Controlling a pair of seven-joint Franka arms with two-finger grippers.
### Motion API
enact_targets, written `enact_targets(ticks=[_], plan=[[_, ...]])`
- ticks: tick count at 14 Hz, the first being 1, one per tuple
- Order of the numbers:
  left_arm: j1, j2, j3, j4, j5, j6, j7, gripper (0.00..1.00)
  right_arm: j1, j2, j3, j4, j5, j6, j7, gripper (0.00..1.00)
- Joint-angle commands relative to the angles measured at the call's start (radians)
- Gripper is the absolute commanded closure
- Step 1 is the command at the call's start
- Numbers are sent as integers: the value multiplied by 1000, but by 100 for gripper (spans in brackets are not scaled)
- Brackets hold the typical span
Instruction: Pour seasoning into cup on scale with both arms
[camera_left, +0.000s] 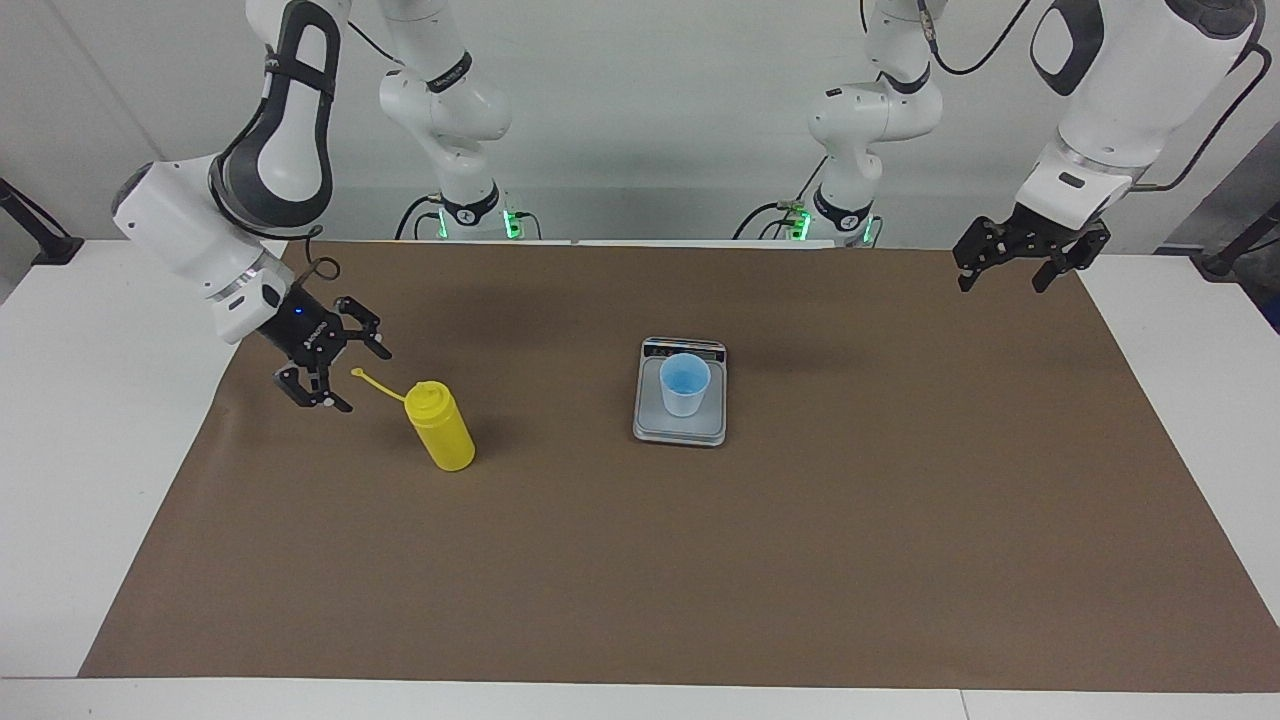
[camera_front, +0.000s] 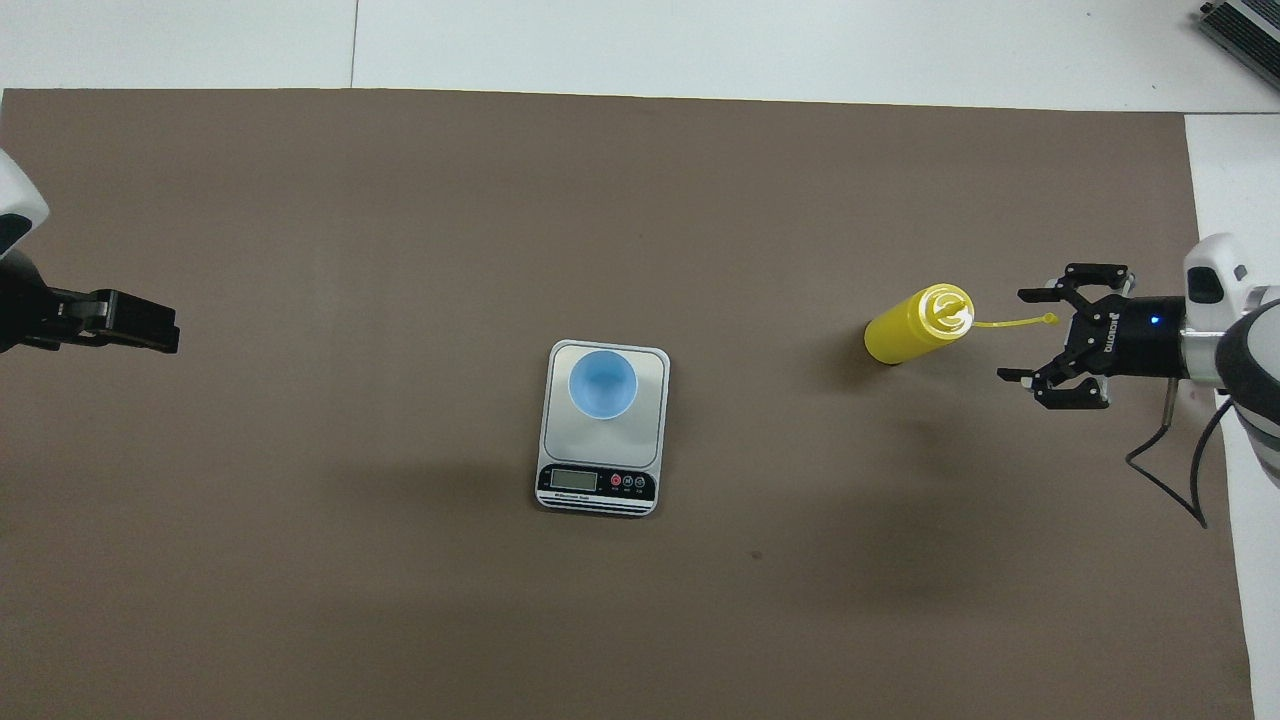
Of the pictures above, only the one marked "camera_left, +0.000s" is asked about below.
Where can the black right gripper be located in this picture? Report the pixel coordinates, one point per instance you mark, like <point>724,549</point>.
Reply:
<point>300,330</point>

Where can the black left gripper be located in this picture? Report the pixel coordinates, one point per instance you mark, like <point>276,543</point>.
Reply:
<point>1045,232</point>

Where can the yellow squeeze seasoning bottle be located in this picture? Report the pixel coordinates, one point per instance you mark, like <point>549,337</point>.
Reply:
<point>445,435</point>

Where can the light blue plastic cup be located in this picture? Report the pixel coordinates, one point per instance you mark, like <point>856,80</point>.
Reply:
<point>685,395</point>

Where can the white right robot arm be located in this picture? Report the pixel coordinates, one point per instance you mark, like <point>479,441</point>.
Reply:
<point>180,220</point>

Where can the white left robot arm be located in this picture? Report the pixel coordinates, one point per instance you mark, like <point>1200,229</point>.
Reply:
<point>1130,90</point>

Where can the silver digital kitchen scale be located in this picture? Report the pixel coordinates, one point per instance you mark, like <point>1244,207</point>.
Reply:
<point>700,430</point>

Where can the black stand leg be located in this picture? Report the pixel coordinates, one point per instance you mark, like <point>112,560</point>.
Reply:
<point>50,245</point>
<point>1225,262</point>

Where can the dark blue object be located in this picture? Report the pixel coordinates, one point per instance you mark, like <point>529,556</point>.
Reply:
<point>1275,312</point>

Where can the brown table mat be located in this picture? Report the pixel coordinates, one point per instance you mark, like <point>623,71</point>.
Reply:
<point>700,560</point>

